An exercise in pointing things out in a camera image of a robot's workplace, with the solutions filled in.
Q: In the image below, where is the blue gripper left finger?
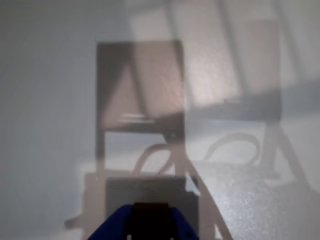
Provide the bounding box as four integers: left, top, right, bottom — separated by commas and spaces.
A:
87, 203, 134, 240

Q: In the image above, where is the black lego cube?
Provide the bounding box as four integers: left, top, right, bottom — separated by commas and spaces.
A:
129, 201, 177, 240

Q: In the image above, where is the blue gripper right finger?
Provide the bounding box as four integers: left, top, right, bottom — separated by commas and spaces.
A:
171, 207, 201, 240

